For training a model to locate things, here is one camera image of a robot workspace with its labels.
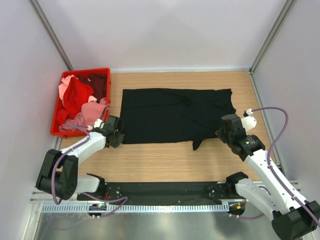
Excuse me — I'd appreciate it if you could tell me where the black t shirt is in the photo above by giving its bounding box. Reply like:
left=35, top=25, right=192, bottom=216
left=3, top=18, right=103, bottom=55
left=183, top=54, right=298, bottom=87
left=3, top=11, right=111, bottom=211
left=120, top=88, right=236, bottom=150

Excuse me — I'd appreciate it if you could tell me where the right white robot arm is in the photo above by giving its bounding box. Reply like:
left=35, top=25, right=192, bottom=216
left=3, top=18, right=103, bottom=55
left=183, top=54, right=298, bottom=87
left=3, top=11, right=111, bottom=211
left=216, top=114, right=320, bottom=240

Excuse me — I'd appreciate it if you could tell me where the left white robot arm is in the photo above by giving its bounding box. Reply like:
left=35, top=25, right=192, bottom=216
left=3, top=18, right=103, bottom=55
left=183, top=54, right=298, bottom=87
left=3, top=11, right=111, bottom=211
left=35, top=115, right=125, bottom=205

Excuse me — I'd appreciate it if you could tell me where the pink t shirt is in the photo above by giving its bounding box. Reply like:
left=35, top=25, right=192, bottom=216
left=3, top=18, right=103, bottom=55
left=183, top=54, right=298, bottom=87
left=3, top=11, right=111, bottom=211
left=58, top=74, right=111, bottom=132

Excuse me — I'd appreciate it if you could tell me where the dark maroon t shirt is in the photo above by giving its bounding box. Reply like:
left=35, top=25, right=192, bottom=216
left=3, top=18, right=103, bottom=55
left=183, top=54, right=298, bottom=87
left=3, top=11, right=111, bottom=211
left=77, top=73, right=107, bottom=102

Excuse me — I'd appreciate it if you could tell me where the red t shirt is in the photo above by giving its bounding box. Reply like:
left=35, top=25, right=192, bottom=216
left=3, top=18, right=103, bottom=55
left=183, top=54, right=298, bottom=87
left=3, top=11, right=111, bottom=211
left=56, top=75, right=97, bottom=125

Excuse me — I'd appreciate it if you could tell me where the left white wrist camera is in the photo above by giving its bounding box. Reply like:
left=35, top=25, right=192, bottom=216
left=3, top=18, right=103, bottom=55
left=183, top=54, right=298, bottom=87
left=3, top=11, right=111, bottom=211
left=86, top=118, right=105, bottom=131

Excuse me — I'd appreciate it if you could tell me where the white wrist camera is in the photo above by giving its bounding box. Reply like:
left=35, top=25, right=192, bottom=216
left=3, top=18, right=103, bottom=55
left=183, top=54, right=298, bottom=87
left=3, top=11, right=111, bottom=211
left=86, top=118, right=105, bottom=131
left=241, top=108, right=257, bottom=132

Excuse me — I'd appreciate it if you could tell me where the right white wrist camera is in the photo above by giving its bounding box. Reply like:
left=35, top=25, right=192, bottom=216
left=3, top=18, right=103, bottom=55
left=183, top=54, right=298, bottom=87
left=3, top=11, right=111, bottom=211
left=241, top=108, right=257, bottom=132

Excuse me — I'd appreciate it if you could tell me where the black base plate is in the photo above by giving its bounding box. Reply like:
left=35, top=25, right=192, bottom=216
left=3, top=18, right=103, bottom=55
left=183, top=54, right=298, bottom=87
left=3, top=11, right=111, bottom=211
left=76, top=181, right=248, bottom=205

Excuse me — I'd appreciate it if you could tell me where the slotted cable duct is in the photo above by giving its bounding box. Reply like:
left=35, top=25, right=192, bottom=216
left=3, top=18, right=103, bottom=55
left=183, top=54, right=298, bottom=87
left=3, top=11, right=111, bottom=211
left=41, top=202, right=229, bottom=213

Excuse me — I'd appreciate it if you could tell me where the aluminium frame rail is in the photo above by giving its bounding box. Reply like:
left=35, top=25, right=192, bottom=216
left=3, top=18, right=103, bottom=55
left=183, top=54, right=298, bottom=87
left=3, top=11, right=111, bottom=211
left=29, top=179, right=305, bottom=204

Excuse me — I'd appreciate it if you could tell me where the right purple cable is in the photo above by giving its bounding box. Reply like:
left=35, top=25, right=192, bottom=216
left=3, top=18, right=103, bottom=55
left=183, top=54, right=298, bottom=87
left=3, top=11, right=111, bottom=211
left=229, top=106, right=320, bottom=221

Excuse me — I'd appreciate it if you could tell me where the right aluminium corner post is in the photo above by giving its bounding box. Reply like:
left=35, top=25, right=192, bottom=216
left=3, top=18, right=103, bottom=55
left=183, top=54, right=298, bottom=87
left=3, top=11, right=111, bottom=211
left=249, top=0, right=296, bottom=75

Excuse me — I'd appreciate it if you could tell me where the aluminium corner post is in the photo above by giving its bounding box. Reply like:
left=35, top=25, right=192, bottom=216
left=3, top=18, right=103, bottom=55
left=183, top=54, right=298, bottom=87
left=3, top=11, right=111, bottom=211
left=29, top=0, right=74, bottom=71
left=249, top=0, right=296, bottom=75

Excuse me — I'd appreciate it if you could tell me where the left aluminium corner post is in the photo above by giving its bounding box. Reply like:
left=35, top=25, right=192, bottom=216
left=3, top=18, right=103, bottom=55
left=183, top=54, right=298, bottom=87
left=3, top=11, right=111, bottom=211
left=29, top=0, right=74, bottom=71

